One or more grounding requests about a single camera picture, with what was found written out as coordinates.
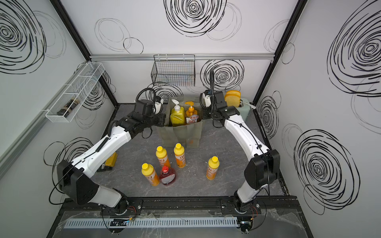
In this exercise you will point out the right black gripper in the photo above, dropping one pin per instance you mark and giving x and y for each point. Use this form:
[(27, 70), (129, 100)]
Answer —
[(204, 114)]

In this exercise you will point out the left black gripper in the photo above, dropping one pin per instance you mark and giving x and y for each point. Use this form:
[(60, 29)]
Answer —
[(161, 117)]

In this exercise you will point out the orange pump soap bottle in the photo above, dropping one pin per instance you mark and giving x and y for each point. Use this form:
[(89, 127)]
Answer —
[(192, 116)]

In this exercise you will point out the yellow pump soap bottle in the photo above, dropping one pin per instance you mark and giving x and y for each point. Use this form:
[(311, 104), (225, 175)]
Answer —
[(177, 115)]

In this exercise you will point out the green fabric shopping bag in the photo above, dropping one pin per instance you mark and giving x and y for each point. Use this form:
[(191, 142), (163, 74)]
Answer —
[(189, 135)]

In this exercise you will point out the yellow cap bottle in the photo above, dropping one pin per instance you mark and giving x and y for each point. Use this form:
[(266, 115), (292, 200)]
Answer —
[(149, 172), (179, 152), (162, 156), (213, 165)]

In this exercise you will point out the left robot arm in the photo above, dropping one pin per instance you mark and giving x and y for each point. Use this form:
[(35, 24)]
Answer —
[(74, 177)]

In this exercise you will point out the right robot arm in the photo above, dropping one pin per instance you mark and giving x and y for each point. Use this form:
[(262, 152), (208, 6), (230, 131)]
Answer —
[(263, 164)]

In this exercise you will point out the yellow object behind left arm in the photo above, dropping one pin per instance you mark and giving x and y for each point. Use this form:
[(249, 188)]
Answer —
[(109, 163)]

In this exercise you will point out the red soap bottle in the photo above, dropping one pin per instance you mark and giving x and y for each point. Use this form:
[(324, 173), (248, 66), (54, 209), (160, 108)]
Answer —
[(167, 175)]

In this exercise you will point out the toast slice front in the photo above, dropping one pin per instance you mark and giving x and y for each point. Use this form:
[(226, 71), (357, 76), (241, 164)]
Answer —
[(232, 100)]

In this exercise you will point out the toast slice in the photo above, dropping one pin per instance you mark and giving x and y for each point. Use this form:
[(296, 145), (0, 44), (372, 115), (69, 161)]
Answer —
[(234, 92), (232, 100)]

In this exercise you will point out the toast slice back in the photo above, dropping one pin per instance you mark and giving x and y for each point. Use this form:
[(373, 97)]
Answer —
[(234, 92)]

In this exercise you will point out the mint green toaster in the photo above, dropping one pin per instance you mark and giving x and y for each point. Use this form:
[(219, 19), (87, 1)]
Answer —
[(244, 108)]

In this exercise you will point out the dark item in shelf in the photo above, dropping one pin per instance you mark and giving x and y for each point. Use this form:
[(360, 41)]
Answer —
[(68, 108)]

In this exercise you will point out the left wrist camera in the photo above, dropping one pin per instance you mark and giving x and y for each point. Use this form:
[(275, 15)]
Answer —
[(158, 105)]

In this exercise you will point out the black wire basket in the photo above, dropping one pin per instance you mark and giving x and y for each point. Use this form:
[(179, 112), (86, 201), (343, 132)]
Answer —
[(174, 69)]

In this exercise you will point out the white wire shelf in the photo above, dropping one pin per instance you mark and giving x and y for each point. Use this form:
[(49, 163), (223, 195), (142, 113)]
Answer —
[(83, 86)]

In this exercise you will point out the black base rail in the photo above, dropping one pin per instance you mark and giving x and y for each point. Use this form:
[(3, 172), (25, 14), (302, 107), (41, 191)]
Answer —
[(216, 205)]

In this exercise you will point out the white slotted cable duct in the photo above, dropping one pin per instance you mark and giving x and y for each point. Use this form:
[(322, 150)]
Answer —
[(192, 222)]

